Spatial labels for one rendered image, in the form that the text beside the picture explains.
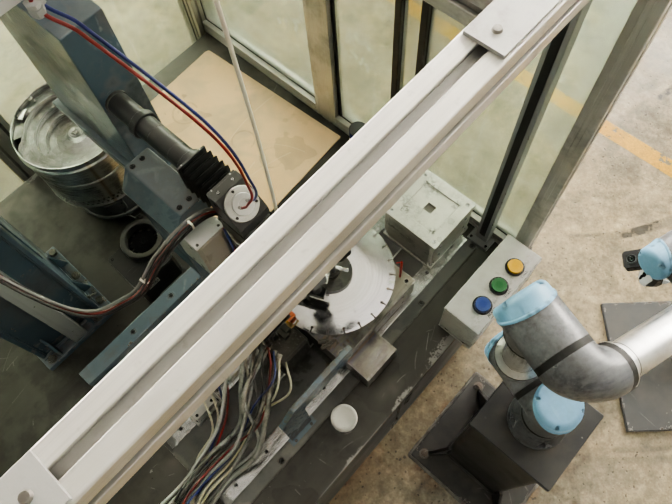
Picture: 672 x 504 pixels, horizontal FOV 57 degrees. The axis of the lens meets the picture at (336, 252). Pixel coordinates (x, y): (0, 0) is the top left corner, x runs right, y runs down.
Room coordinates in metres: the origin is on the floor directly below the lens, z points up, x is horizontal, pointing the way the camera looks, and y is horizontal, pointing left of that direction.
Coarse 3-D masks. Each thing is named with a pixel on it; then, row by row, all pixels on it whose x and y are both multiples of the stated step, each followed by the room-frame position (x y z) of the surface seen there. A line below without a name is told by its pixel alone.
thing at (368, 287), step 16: (368, 240) 0.67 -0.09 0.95; (352, 256) 0.63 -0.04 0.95; (368, 256) 0.63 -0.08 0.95; (384, 256) 0.62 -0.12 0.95; (368, 272) 0.58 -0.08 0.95; (384, 272) 0.58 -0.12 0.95; (352, 288) 0.54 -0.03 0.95; (368, 288) 0.54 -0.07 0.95; (384, 288) 0.53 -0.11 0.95; (304, 304) 0.52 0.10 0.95; (320, 304) 0.51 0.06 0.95; (336, 304) 0.51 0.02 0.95; (352, 304) 0.50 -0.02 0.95; (368, 304) 0.50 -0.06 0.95; (304, 320) 0.48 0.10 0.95; (320, 320) 0.47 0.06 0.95; (336, 320) 0.47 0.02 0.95; (352, 320) 0.46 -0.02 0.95; (368, 320) 0.46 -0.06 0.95
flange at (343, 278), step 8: (336, 264) 0.60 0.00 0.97; (344, 264) 0.61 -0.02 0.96; (336, 272) 0.58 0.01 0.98; (344, 272) 0.59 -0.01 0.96; (352, 272) 0.59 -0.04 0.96; (328, 280) 0.57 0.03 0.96; (336, 280) 0.57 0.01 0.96; (344, 280) 0.56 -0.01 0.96; (328, 288) 0.55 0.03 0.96; (336, 288) 0.55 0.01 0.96
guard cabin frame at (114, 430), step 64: (192, 0) 1.65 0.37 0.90; (320, 0) 1.20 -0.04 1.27; (448, 0) 0.40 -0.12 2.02; (512, 0) 0.36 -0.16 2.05; (576, 0) 0.38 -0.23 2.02; (640, 0) 0.67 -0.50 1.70; (256, 64) 1.46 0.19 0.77; (320, 64) 1.22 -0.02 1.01; (448, 64) 0.31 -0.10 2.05; (512, 64) 0.31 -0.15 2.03; (0, 128) 1.18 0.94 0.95; (384, 128) 0.26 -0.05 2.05; (448, 128) 0.26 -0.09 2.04; (576, 128) 0.67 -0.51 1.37; (320, 192) 0.21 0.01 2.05; (384, 192) 0.21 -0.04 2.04; (256, 256) 0.17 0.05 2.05; (320, 256) 0.17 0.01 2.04; (192, 320) 0.13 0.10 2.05; (256, 320) 0.13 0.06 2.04; (128, 384) 0.09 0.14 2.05; (192, 384) 0.09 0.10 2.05; (64, 448) 0.06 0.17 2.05; (128, 448) 0.06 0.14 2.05
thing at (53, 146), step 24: (48, 96) 1.16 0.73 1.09; (24, 120) 1.08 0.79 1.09; (48, 120) 1.11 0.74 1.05; (24, 144) 1.02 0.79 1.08; (48, 144) 1.03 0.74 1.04; (72, 144) 1.02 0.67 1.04; (96, 144) 1.01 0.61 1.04; (48, 168) 0.91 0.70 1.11; (72, 168) 0.91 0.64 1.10; (96, 168) 0.92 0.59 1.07; (120, 168) 0.95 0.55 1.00; (72, 192) 0.91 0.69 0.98; (96, 192) 0.91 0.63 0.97; (120, 192) 0.93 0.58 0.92; (96, 216) 0.95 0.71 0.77; (120, 216) 0.94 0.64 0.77
